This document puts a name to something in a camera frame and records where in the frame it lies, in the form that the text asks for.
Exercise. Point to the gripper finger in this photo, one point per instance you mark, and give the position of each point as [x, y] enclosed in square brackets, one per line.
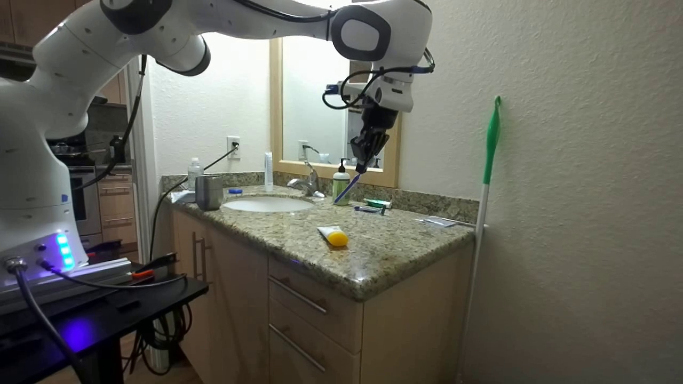
[380, 143]
[362, 152]

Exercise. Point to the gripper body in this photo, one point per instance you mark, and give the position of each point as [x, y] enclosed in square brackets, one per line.
[380, 120]

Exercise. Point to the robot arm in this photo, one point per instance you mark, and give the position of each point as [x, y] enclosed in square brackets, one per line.
[32, 176]

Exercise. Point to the soap pump bottle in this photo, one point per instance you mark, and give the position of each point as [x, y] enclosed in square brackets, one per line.
[340, 184]

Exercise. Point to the green toothpaste tube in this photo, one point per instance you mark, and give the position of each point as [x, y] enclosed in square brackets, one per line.
[378, 203]

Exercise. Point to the chrome tap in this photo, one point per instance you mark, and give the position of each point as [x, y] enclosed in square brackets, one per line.
[308, 184]

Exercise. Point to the wood framed mirror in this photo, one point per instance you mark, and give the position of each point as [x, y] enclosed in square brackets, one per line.
[312, 106]

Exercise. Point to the white tube with yellow cap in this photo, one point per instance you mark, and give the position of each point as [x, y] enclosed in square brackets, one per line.
[333, 236]

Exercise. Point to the tall white tube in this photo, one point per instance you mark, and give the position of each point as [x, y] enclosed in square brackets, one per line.
[268, 172]

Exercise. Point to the flat clear packet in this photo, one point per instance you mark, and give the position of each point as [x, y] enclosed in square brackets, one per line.
[438, 221]

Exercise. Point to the white sink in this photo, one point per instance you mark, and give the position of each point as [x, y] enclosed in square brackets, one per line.
[267, 204]

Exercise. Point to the green and white broom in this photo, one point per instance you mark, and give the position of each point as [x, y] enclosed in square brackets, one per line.
[488, 160]

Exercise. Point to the shallow wooden drawer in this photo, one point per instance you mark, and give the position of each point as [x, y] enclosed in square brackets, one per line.
[320, 298]

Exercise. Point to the grey metal tumbler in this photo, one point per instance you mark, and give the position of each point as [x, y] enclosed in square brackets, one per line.
[208, 192]

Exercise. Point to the clear plastic bottle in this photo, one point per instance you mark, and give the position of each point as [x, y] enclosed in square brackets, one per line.
[195, 173]

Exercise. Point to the wooden cabinet door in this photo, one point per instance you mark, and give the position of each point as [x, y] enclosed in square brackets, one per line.
[235, 304]

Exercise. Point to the deep wooden drawer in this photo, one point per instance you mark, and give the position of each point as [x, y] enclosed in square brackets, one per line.
[304, 362]

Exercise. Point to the kitchen drawer cabinet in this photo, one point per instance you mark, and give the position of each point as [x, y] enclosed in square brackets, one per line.
[117, 205]

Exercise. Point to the kitchen stove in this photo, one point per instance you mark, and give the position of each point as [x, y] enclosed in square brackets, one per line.
[82, 192]

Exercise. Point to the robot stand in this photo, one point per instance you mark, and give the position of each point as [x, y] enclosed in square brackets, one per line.
[106, 314]

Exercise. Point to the white wall socket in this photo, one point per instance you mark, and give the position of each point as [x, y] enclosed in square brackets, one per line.
[233, 147]

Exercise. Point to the wooden wall cabinet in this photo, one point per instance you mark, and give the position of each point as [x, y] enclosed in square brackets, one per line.
[26, 18]

